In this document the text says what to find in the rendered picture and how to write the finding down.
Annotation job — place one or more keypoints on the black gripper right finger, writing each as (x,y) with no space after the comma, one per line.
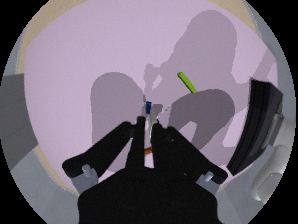
(193,163)

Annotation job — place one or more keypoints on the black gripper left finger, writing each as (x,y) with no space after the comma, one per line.
(84,170)

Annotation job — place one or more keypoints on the orange rod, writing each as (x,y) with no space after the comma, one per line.
(148,150)

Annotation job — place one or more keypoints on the lime green rod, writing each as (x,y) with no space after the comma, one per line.
(186,81)

